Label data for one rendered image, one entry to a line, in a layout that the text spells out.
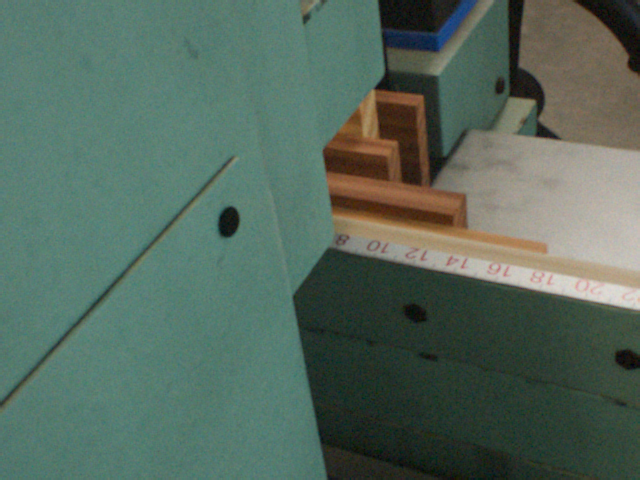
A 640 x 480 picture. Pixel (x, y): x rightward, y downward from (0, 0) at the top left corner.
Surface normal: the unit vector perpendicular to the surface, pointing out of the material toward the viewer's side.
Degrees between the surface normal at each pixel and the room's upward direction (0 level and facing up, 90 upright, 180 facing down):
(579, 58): 0
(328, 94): 90
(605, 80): 0
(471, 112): 90
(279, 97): 90
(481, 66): 90
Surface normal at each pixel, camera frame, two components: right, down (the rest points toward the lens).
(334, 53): 0.89, 0.17
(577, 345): -0.43, 0.58
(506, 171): -0.13, -0.79
